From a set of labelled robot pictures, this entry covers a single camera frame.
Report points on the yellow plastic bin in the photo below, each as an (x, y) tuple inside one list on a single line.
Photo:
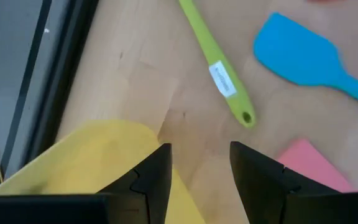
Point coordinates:
[(98, 149)]

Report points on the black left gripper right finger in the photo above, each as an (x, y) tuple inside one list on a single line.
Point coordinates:
[(253, 177)]

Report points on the black metal table frame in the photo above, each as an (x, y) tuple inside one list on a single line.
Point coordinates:
[(70, 46)]

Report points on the green silicone spoon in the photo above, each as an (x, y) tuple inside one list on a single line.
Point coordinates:
[(210, 49)]

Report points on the pink silicone spatula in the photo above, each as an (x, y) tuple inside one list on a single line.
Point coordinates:
[(309, 161)]

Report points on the blue silicone spatula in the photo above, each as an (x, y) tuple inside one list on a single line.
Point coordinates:
[(294, 53)]

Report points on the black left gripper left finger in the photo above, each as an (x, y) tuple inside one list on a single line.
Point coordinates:
[(157, 174)]

